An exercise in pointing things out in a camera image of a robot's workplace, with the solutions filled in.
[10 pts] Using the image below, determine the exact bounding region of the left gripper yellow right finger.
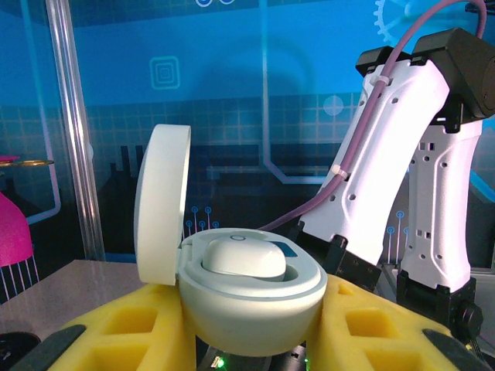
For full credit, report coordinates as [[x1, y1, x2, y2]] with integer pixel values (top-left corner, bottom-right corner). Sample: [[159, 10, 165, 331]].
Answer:
[[305, 272, 492, 371]]

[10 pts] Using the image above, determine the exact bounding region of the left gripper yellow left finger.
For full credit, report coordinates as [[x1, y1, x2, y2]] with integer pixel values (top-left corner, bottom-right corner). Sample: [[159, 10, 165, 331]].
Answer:
[[11, 284, 202, 371]]

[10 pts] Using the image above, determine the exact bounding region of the pale green earbud charging case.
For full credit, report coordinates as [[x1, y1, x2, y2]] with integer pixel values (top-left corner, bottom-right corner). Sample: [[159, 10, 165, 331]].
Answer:
[[133, 123, 329, 356]]

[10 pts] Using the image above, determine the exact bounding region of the pale green wireless earbud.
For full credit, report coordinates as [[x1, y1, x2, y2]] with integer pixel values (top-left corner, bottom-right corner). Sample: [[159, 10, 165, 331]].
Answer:
[[200, 237, 287, 279]]

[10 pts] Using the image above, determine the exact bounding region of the black round object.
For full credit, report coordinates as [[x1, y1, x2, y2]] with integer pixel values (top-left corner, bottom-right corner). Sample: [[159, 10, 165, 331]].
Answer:
[[0, 331, 42, 371]]

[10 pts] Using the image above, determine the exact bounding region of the pink dome object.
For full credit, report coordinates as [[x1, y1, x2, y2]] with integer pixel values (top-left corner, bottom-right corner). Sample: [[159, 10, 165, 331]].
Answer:
[[0, 191, 34, 267]]

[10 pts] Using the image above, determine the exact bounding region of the thin gold disc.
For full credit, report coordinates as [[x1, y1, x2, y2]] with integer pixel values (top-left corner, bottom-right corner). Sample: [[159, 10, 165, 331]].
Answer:
[[0, 158, 55, 168]]

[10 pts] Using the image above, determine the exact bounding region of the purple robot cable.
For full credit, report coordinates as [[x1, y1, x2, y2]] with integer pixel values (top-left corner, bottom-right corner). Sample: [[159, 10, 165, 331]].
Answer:
[[257, 0, 488, 233]]

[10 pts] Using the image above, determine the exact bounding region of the clear frame post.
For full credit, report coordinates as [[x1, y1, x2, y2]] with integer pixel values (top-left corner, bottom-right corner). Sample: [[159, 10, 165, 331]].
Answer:
[[45, 0, 105, 262]]

